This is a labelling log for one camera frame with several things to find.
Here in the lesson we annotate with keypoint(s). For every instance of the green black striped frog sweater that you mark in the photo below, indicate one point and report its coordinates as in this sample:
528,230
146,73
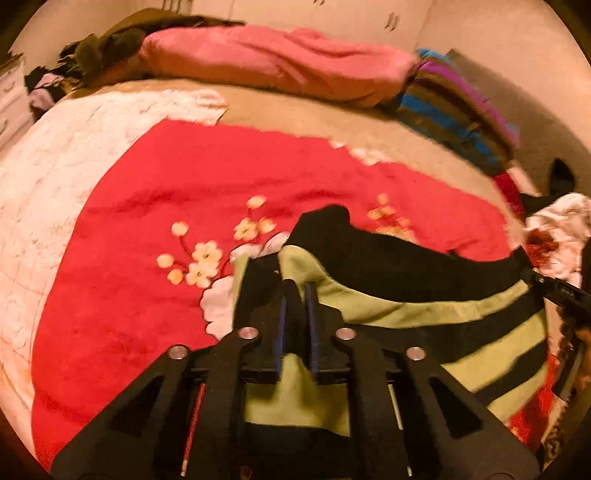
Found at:
415,277

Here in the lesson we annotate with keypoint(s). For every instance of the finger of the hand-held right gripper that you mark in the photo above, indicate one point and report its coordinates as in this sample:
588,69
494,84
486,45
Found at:
558,290

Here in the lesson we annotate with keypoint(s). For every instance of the multicolour striped pillow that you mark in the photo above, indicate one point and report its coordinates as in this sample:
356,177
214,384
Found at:
452,110

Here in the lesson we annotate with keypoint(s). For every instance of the red patterned cloth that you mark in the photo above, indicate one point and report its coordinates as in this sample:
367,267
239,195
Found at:
508,189

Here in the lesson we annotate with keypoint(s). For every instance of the red floral blanket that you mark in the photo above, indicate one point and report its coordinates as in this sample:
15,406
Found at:
138,300

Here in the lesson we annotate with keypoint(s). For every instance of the white wardrobe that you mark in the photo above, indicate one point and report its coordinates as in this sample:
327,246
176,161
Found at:
323,18

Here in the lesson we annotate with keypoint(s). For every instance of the pink duvet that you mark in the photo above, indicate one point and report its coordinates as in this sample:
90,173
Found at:
277,60

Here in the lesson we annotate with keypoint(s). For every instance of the olive coat with fur trim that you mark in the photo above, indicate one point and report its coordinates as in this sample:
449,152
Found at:
120,41

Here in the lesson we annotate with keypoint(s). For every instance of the white drawer chest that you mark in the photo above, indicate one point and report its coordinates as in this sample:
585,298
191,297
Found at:
11,97

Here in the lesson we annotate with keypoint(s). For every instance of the black cloth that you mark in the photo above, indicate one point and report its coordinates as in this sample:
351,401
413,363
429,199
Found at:
561,177

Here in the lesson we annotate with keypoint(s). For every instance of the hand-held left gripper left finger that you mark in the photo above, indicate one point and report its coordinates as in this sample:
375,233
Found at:
279,323

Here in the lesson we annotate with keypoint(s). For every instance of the pile of white clothes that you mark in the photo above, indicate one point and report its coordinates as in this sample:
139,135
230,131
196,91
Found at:
568,212

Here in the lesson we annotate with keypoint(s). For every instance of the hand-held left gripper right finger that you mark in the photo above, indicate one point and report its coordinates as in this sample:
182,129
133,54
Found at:
314,323

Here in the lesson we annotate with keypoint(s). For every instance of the cream quilted bedspread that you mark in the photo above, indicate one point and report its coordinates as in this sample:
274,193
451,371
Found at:
46,175

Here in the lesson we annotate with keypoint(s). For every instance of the grey quilted headboard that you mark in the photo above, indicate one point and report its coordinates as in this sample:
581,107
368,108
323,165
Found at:
545,138

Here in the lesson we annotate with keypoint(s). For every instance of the pile of clothes on floor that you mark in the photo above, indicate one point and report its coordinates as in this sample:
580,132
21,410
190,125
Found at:
44,87

